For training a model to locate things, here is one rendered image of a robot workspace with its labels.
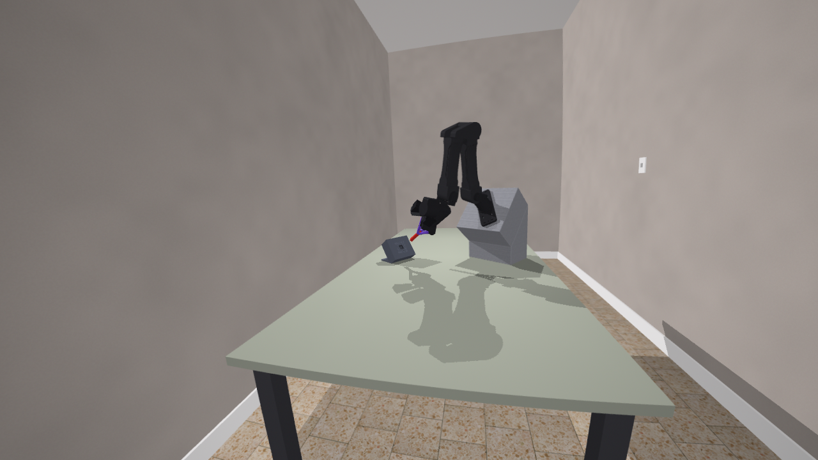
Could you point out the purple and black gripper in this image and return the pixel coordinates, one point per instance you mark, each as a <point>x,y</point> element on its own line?
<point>425,229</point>

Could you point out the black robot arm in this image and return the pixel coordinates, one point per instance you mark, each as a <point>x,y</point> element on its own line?
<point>448,188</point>

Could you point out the dark grey panel with slot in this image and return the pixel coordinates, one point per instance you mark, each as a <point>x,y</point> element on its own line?
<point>397,249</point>

